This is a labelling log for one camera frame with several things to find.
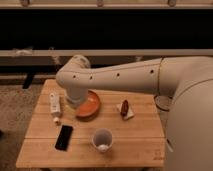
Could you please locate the grey metal rail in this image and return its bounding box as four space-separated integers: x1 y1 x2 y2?
0 49 213 57

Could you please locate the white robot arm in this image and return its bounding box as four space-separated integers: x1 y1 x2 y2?
56 55 213 105

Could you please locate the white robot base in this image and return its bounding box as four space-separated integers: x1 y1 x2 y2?
164 80 213 171

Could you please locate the white tube bottle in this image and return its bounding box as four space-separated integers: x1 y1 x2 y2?
49 92 61 125

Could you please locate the black smartphone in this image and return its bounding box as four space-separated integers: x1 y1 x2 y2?
55 125 73 151

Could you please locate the wooden table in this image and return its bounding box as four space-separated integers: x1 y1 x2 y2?
16 79 164 168

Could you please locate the orange ceramic bowl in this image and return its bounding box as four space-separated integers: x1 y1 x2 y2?
76 91 101 119

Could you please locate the brown sausage snack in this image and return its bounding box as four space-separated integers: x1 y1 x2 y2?
120 100 129 117

